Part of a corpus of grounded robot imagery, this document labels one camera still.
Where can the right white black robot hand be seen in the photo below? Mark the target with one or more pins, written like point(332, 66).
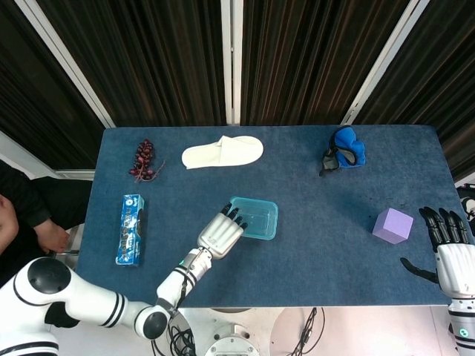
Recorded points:
point(456, 267)

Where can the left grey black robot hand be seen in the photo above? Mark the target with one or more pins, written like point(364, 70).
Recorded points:
point(219, 235)

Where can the clear blue plastic tray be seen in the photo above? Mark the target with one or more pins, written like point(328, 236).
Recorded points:
point(259, 217)

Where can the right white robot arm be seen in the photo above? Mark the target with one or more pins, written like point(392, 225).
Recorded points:
point(464, 326)

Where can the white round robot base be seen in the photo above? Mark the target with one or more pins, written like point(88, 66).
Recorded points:
point(232, 345)

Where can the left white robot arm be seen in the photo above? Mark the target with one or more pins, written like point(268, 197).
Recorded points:
point(89, 296)

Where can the clear plastic container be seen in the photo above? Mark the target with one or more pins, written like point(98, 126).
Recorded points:
point(264, 235)

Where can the blue Oreo cookie box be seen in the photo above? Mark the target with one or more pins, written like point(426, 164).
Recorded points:
point(130, 230)

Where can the black white plush toy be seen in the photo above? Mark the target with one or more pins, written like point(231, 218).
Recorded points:
point(468, 207)

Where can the purple foam cube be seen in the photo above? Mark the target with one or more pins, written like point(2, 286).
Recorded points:
point(392, 226)

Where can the white disposable slipper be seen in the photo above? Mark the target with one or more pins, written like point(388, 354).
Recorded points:
point(222, 155)

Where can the blue fabric table cover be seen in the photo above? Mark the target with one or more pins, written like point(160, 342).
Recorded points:
point(315, 259)

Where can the bunch of red grapes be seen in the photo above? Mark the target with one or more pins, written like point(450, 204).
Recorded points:
point(144, 159)

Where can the blue plush eye mask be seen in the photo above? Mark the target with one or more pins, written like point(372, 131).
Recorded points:
point(350, 146)

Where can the person in black clothes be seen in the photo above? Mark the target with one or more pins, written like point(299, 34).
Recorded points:
point(37, 207)

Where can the dark brown curtain panel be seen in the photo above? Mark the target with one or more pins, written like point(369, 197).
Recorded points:
point(148, 59)
point(308, 59)
point(438, 81)
point(33, 92)

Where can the white partition frame post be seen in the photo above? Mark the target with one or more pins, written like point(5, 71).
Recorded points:
point(70, 66)
point(378, 70)
point(231, 63)
point(33, 155)

